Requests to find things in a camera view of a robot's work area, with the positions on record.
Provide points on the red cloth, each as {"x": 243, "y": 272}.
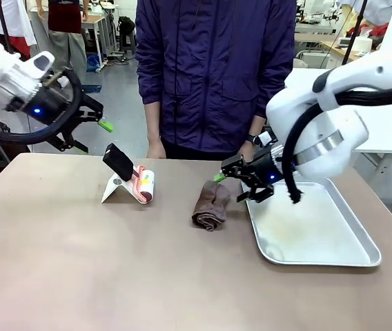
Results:
{"x": 379, "y": 30}

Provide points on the person's right forearm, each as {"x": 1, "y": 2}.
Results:
{"x": 153, "y": 120}

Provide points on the person in dark red apron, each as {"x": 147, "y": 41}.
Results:
{"x": 63, "y": 17}

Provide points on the person's left hand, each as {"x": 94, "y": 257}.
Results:
{"x": 248, "y": 151}

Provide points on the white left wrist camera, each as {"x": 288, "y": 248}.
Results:
{"x": 42, "y": 62}

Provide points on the person's left forearm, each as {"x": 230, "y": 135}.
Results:
{"x": 256, "y": 124}

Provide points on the person's right hand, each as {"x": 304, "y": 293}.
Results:
{"x": 156, "y": 150}

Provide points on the blue plastic bag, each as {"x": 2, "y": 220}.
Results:
{"x": 92, "y": 63}

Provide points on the black wristwatch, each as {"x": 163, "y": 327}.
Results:
{"x": 253, "y": 138}

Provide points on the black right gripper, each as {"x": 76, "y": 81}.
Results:
{"x": 268, "y": 169}

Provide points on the brown towel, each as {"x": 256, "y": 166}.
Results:
{"x": 213, "y": 207}

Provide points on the person in purple jacket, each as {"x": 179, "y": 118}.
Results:
{"x": 213, "y": 69}

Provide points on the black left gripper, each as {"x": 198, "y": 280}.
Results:
{"x": 49, "y": 103}

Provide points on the person in white coat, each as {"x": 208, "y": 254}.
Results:
{"x": 13, "y": 17}

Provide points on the dark bag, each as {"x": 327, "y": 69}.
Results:
{"x": 13, "y": 151}

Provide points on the wood top work table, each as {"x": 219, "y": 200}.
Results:
{"x": 327, "y": 45}

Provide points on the wood top desk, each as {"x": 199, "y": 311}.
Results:
{"x": 94, "y": 22}

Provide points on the black backpack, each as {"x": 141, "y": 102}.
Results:
{"x": 127, "y": 24}

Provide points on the silver metal tray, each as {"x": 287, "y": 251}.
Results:
{"x": 320, "y": 238}

